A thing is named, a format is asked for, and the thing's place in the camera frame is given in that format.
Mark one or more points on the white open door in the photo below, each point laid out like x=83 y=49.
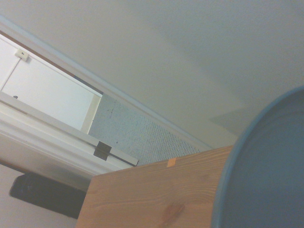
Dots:
x=47 y=90

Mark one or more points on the small orange tape piece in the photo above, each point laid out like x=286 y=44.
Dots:
x=172 y=163

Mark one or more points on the white door latch plate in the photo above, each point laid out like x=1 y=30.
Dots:
x=22 y=55

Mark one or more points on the dark teal round plate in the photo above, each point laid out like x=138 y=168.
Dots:
x=261 y=166

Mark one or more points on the white door frame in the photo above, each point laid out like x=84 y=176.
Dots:
x=47 y=142

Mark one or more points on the black box speaker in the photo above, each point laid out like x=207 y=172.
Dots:
x=42 y=194

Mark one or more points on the brass door hinge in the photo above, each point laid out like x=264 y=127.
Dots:
x=102 y=151

